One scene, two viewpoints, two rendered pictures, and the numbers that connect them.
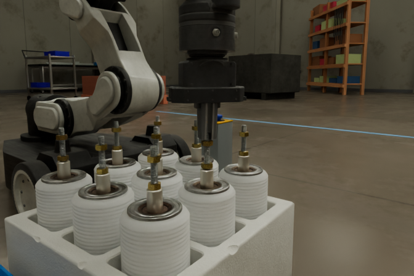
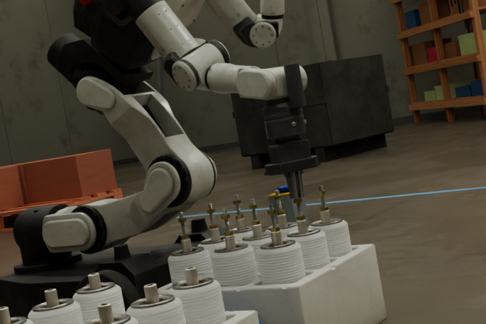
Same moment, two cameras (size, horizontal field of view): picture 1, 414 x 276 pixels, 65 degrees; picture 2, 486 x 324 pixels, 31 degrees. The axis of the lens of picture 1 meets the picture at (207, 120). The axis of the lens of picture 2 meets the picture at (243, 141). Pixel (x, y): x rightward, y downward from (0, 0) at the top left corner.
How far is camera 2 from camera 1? 146 cm
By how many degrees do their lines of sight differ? 8
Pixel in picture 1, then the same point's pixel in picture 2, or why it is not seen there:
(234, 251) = (333, 269)
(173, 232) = (295, 252)
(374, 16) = not seen: outside the picture
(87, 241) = (232, 280)
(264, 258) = (356, 282)
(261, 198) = (346, 241)
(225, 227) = (323, 257)
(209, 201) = (309, 239)
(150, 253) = (284, 266)
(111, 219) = (246, 262)
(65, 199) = (199, 265)
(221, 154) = not seen: hidden behind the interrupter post
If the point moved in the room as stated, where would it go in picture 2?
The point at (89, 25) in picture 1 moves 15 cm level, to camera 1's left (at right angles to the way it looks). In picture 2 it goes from (124, 115) to (69, 125)
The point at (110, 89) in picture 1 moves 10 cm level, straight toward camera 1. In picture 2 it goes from (169, 179) to (181, 180)
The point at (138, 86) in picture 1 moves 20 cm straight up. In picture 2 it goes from (195, 172) to (181, 97)
